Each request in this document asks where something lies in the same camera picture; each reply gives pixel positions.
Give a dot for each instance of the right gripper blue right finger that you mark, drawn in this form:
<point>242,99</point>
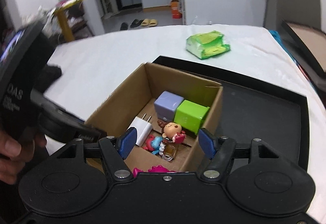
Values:
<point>220,152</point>

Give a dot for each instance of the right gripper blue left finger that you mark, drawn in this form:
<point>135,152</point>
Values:
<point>113,156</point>

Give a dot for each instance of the white USB charger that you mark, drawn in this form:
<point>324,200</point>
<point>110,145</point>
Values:
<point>143,127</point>

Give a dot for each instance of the red blue keychain figurine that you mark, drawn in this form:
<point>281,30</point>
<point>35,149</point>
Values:
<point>157,145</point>

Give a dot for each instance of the green hexagonal box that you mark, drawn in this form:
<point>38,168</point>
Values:
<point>191,115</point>

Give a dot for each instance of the pink bear figurine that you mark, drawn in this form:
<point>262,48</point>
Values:
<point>153,169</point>

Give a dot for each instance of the brown cardboard box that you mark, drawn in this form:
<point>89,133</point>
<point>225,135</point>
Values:
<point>135,96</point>

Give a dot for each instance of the purple cube toy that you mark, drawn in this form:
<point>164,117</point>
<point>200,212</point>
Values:
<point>166,105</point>

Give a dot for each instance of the brown-haired doll figurine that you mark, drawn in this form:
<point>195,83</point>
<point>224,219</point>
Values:
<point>172,131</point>

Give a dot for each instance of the person's left hand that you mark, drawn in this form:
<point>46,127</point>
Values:
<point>16,155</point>

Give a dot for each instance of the black fuzzy sleeve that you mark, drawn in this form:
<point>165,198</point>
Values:
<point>48,75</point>

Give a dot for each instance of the yellow side table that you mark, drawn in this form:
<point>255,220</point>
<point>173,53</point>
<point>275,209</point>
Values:
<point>60,11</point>

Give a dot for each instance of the black shallow tray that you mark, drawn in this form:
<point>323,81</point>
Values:
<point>256,109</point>

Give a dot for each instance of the black slippers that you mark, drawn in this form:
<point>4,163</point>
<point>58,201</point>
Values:
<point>136,23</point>

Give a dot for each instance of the green tissue pack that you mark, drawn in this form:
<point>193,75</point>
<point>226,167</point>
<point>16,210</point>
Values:
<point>207,45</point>

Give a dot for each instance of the yellow slippers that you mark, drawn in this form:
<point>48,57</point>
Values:
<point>149,23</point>

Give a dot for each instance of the black framed cork tray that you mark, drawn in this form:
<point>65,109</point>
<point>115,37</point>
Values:
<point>311,42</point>

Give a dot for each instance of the orange carton box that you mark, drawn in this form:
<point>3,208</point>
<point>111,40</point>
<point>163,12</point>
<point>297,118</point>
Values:
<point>176,9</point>

